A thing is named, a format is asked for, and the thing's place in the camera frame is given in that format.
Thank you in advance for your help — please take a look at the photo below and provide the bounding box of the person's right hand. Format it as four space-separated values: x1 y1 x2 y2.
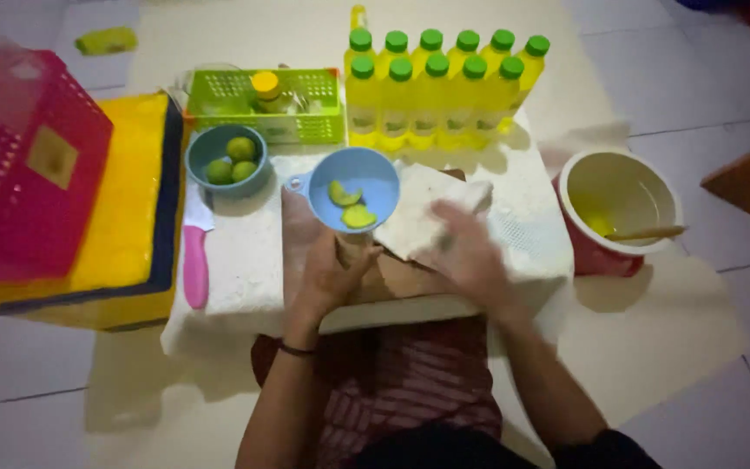
414 198 520 317

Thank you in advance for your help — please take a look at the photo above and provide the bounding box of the green lime slice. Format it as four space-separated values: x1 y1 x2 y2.
328 180 363 208
340 204 378 230

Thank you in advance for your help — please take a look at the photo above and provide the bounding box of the cream floor mat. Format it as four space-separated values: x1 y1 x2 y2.
84 0 750 469

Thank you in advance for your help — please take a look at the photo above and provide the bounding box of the green plastic basket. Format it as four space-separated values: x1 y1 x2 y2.
184 67 346 145

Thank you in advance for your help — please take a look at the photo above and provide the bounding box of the yellow juice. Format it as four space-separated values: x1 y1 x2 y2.
583 211 618 238

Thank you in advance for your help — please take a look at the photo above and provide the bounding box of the dark red patterned skirt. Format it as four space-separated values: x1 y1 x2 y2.
250 317 507 469

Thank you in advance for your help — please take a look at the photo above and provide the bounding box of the person's left hand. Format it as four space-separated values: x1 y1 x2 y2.
287 225 384 327

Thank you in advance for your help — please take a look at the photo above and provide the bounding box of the pink plastic basket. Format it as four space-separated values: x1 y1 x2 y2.
0 49 115 283

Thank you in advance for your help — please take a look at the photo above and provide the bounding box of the group of green capped bottles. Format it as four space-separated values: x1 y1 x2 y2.
344 27 552 152

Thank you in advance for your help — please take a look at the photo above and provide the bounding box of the yellow green sponge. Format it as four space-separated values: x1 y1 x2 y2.
74 26 139 57

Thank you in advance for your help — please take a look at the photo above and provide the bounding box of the pink handled knife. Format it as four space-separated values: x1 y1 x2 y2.
181 188 217 311

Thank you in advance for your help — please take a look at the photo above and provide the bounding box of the red bucket with cream inside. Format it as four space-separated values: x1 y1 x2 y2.
551 149 686 278

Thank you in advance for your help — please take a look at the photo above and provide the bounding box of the glass jar with yellow lid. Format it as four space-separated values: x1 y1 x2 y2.
249 70 311 116

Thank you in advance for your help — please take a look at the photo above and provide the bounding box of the black shirt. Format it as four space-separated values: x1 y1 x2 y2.
352 423 664 469

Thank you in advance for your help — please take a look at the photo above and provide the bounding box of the yellow box with dark trim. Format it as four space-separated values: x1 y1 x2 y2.
0 92 188 334

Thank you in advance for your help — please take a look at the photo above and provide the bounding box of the white cloth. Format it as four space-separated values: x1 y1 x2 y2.
374 163 494 263

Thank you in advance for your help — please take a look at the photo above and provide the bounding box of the light blue plastic funnel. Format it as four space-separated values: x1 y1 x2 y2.
284 147 401 235

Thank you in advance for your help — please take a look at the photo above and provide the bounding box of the clear glass measuring jug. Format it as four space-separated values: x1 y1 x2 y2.
167 62 247 117

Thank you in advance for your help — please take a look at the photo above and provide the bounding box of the teal bowl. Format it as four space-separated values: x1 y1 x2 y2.
184 124 272 200

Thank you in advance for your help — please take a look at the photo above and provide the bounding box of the white covered low table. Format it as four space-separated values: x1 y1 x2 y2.
160 107 575 357

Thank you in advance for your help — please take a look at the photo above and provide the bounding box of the wooden spoon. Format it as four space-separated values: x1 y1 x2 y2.
604 225 689 244

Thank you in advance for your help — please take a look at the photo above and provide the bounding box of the brown wooden cutting board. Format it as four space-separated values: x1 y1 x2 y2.
282 168 488 307

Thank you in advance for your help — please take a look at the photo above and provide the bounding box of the black wrist band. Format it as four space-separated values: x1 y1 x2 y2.
276 339 318 358

